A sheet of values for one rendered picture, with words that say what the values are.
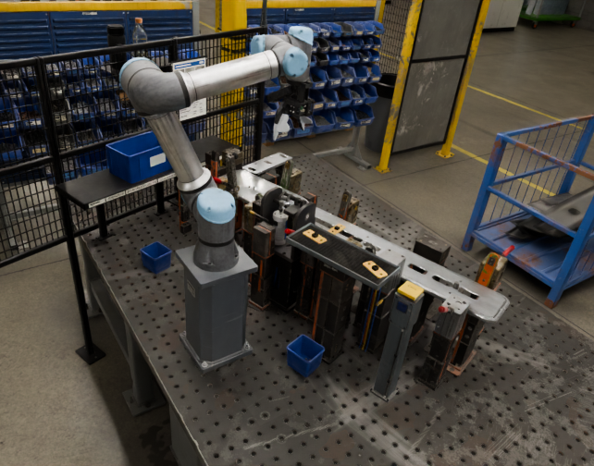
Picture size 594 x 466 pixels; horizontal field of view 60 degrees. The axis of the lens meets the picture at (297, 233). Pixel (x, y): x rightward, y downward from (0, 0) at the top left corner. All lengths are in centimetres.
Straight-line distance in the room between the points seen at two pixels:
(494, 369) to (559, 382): 24
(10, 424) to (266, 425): 142
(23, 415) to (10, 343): 52
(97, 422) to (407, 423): 149
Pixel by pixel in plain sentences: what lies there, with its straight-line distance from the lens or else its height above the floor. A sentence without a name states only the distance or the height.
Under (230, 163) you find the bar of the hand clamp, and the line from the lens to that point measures 215.
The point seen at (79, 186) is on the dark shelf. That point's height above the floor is 103.
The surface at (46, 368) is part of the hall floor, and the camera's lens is 300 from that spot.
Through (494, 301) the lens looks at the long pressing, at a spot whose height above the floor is 100.
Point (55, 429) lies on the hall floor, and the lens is 273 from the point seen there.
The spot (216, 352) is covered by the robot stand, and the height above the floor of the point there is 77.
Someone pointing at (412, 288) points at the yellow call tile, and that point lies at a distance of 160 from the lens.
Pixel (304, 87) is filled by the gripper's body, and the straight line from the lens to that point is 167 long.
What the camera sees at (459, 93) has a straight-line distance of 555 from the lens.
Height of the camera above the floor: 210
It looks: 32 degrees down
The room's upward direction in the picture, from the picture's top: 6 degrees clockwise
